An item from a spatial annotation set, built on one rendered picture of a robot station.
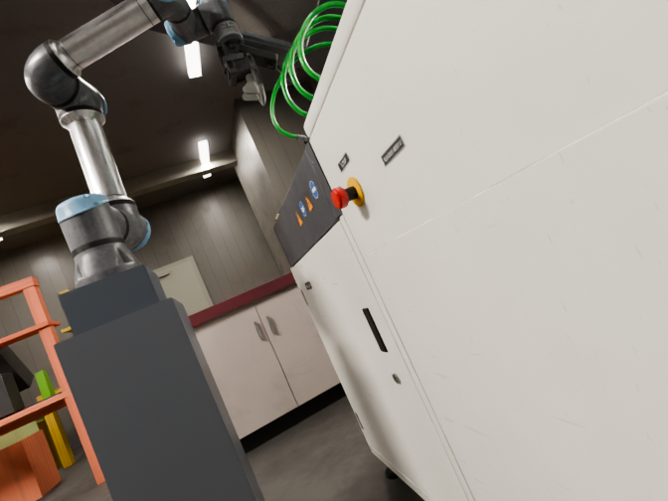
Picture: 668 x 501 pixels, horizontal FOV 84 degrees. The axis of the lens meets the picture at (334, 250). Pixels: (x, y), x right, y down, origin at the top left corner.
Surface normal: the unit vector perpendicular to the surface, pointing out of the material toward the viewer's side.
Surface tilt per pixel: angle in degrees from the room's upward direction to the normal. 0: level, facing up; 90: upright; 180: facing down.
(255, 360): 90
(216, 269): 90
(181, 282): 90
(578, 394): 90
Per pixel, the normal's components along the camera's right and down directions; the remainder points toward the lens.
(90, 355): 0.28, -0.20
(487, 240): -0.87, 0.37
